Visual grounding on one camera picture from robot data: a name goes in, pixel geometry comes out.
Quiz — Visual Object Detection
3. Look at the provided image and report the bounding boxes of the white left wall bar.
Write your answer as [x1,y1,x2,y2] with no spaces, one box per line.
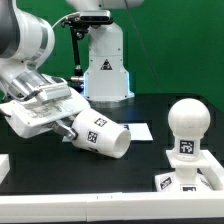
[0,154,10,184]

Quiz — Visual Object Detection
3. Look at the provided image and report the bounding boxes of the white lamp shade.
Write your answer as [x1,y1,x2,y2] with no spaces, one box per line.
[72,109,131,158]

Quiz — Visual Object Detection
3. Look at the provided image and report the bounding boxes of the white lamp bulb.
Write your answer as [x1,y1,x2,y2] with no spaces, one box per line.
[168,98,210,161]

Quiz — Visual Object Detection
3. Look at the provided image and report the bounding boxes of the white cable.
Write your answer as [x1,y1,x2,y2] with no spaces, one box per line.
[51,12,81,29]

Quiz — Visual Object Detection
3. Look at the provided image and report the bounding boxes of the black camera on stand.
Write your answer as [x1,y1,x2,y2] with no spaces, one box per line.
[61,10,113,93]

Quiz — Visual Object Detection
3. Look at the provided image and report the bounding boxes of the white lamp base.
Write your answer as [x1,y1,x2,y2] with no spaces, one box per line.
[155,150,224,192]

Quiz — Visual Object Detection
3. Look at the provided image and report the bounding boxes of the white flat plate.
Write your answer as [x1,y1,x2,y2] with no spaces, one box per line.
[61,122,154,143]

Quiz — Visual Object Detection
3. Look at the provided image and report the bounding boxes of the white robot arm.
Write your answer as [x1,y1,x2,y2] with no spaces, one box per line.
[0,0,144,140]

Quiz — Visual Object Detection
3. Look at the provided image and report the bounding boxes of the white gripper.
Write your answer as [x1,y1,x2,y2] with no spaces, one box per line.
[0,89,90,140]

